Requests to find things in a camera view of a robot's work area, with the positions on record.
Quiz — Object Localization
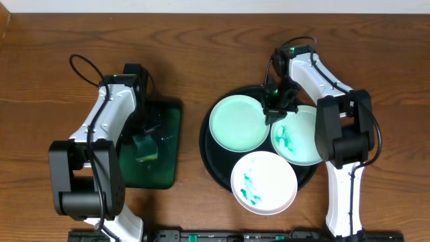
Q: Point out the green yellow sponge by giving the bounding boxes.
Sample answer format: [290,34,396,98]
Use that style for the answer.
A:
[133,135,159,162]

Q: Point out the mint plate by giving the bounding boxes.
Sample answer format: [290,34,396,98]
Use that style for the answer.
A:
[270,105,322,166]
[209,95,269,153]

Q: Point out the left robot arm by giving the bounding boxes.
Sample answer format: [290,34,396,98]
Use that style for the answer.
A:
[48,64,152,241]

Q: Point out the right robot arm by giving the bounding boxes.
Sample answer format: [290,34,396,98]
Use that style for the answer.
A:
[262,44,382,241]

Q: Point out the green rectangular tray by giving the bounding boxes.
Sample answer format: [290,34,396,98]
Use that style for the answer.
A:
[117,101,182,190]

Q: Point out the white plate with green stain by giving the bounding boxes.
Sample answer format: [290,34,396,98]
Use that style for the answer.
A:
[230,151,298,216]

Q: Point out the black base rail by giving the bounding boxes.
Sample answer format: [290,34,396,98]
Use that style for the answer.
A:
[67,229,406,242]

